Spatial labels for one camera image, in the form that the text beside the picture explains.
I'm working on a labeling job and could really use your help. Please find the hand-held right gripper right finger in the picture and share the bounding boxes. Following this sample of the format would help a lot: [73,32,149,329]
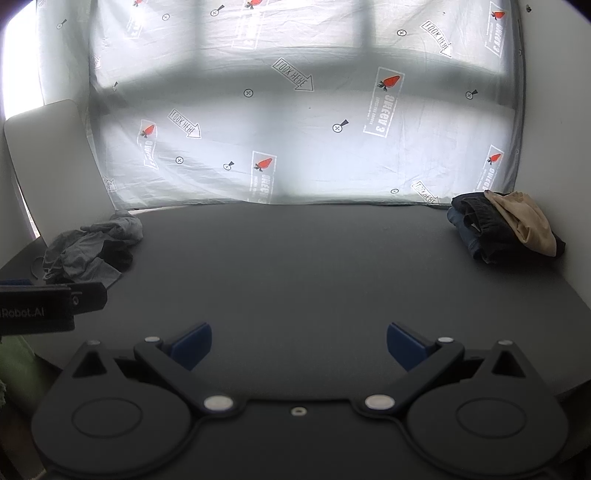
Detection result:
[352,322,543,420]

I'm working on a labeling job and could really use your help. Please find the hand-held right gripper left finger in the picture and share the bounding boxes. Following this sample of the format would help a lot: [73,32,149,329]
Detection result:
[60,322,247,419]

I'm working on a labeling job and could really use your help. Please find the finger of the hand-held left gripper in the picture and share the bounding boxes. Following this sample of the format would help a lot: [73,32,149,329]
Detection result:
[68,282,108,316]

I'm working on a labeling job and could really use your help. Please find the grey zip hoodie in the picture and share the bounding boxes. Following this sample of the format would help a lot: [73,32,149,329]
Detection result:
[42,211,145,288]

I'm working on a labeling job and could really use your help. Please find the stack of folded clothes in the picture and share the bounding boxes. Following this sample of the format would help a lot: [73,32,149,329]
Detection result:
[451,192,567,265]

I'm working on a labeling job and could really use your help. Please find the black garment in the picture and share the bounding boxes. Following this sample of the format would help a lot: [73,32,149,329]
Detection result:
[98,239,136,271]

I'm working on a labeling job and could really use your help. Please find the green cloth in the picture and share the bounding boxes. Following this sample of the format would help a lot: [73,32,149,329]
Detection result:
[0,335,43,418]

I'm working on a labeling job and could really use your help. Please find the blue folded jeans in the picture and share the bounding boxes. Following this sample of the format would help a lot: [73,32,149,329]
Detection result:
[446,207,491,262]

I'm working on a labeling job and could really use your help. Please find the white rounded board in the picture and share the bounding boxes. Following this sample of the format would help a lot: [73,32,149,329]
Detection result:
[4,99,112,223]

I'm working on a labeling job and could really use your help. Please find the tan folded garment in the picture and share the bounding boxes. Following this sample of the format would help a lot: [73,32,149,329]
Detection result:
[484,190,558,258]

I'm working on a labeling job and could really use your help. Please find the printed grey sheet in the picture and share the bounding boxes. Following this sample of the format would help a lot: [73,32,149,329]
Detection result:
[34,0,528,212]

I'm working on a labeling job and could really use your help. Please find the window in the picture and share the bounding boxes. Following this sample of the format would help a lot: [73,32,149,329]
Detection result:
[0,9,47,121]

